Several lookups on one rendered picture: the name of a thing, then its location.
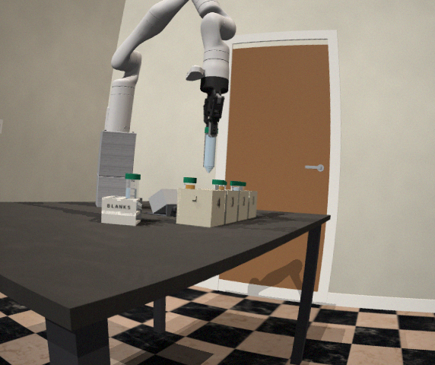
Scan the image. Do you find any cream square bucket adapter with holes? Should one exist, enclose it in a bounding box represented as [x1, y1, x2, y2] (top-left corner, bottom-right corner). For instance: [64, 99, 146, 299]
[247, 191, 258, 219]
[237, 191, 249, 221]
[223, 190, 239, 224]

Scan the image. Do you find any white tube rack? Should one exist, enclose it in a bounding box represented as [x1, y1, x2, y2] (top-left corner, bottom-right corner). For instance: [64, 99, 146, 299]
[101, 195, 142, 226]

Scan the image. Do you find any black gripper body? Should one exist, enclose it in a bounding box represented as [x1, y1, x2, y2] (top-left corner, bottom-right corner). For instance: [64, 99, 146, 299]
[200, 76, 229, 109]

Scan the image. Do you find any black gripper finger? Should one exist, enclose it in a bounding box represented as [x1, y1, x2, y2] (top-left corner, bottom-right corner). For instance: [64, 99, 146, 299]
[207, 93, 224, 138]
[203, 98, 209, 127]

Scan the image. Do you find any cream tube adapter with holes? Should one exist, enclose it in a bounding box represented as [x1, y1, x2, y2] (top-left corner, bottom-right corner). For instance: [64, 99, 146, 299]
[176, 188, 226, 227]

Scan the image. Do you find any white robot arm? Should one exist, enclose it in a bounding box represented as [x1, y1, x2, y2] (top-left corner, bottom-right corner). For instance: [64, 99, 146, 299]
[104, 0, 237, 132]

